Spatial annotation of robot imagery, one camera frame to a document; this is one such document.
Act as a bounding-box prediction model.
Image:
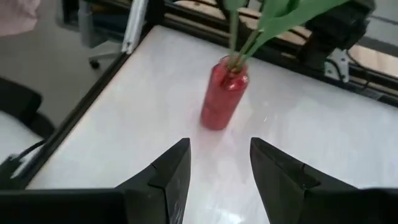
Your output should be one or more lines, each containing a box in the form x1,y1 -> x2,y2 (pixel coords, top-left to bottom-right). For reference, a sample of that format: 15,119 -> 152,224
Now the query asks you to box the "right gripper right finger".
250,138 -> 358,224

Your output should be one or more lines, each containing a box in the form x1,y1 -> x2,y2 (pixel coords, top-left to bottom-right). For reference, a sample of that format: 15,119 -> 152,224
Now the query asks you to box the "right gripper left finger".
114,138 -> 192,224

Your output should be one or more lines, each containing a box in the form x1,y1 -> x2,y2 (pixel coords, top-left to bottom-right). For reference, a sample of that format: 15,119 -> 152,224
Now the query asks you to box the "red artificial tulip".
239,0 -> 351,68
223,0 -> 249,68

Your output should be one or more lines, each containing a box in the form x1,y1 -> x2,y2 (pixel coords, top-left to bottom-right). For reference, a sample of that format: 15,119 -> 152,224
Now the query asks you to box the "red ribbed glass vase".
200,55 -> 251,131

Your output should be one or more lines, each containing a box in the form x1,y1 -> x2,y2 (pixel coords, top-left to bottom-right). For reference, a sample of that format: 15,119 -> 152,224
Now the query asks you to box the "silver aluminium profile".
121,0 -> 149,55

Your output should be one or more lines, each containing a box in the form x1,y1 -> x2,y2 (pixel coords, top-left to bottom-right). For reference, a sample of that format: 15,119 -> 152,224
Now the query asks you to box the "grey chair base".
77,0 -> 127,70

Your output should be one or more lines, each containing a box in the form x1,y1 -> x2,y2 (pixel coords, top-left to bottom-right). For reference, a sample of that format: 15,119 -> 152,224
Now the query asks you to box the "pale pink fabric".
0,0 -> 41,37

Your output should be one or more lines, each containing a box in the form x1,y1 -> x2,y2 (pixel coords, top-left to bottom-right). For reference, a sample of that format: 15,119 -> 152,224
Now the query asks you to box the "black cable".
0,139 -> 47,189

